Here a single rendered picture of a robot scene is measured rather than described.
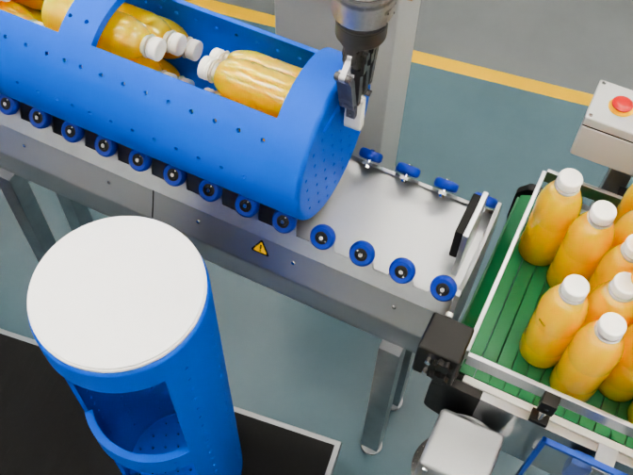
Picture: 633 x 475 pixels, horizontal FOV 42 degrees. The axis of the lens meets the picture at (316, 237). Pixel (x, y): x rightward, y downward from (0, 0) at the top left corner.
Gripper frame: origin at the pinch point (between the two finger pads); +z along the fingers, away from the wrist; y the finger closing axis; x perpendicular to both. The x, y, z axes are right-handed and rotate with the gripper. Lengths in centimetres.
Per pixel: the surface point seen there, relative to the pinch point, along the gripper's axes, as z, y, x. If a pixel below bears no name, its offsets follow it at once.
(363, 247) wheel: 18.2, -11.8, -8.2
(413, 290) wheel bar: 23.2, -13.0, -18.5
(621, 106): 4.9, 26.1, -38.4
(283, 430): 101, -20, 4
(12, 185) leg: 55, -11, 80
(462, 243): 13.2, -6.9, -23.4
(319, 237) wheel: 19.2, -12.9, -0.6
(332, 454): 101, -20, -9
